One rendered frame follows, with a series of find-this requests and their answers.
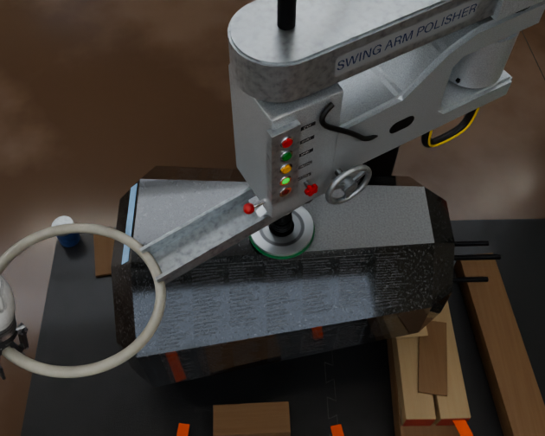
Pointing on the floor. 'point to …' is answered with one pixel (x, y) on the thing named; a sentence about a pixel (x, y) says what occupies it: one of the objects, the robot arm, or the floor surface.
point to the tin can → (67, 234)
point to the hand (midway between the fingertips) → (9, 364)
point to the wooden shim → (103, 254)
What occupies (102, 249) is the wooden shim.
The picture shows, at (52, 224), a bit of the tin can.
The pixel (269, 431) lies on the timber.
